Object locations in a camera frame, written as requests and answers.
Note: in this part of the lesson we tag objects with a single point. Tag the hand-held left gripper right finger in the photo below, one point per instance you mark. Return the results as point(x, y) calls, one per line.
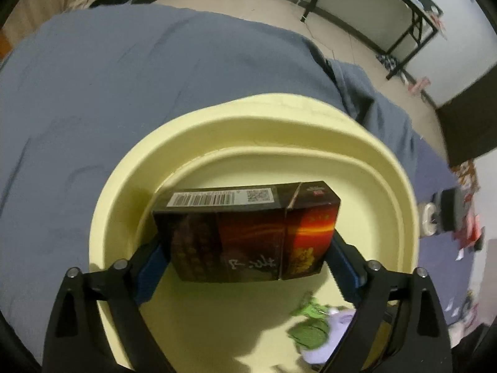
point(345, 268)

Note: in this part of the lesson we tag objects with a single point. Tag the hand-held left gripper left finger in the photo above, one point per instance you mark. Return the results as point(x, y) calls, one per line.
point(149, 276)

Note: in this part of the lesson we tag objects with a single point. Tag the dark brown and red carton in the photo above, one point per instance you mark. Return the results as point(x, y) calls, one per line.
point(240, 237)

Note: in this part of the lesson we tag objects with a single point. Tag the pale yellow plastic basin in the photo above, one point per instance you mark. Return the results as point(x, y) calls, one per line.
point(271, 140)

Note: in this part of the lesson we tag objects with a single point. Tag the purple bed sheet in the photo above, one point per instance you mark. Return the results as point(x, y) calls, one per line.
point(435, 264)

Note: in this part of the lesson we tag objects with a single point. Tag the black and white object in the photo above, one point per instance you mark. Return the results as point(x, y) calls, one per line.
point(450, 209)

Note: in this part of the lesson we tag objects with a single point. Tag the scattered red packets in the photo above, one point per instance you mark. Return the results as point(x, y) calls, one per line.
point(471, 237)

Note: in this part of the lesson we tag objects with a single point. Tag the dark cabinet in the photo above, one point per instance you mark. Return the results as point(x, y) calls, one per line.
point(470, 124)

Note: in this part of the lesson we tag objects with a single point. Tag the grey blanket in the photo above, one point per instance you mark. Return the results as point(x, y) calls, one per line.
point(116, 85)

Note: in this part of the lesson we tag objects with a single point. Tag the pink slippers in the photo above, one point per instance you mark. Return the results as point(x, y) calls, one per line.
point(419, 85)

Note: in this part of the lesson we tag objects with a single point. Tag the dark checkered shoes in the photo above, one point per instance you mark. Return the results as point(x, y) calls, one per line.
point(387, 62)

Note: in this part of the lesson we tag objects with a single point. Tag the white and red papers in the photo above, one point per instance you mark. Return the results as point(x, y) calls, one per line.
point(425, 4)

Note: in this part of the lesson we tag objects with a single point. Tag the wooden panel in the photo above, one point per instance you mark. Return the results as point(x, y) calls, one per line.
point(39, 15)

